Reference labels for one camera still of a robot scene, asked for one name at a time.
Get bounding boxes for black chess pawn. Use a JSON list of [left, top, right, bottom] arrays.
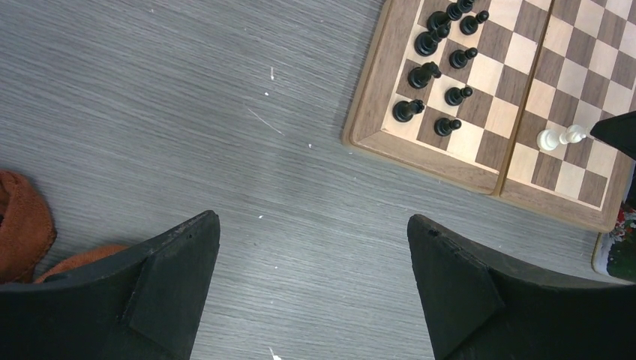
[[444, 86, 474, 107], [433, 117, 462, 137], [448, 47, 479, 69], [459, 10, 490, 35]]

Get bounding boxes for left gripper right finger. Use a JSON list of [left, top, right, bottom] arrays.
[[407, 214, 635, 359]]

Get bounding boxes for orange cloth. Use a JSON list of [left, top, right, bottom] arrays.
[[1, 170, 127, 284]]

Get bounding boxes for black chess queen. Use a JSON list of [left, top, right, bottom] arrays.
[[427, 0, 475, 31]]

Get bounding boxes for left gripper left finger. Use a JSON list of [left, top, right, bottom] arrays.
[[1, 210, 221, 359]]

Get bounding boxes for wooden chess board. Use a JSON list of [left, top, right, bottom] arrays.
[[343, 1, 635, 232]]

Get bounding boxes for black chess knight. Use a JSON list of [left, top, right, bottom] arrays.
[[407, 61, 442, 89]]

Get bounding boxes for black chess bishop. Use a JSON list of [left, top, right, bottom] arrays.
[[414, 25, 450, 56]]

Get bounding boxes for gold tin tray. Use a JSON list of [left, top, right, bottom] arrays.
[[592, 202, 635, 283]]

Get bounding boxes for black chess rook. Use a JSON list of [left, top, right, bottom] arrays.
[[392, 99, 425, 123]]

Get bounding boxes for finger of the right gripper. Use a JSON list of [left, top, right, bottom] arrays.
[[589, 111, 635, 160]]

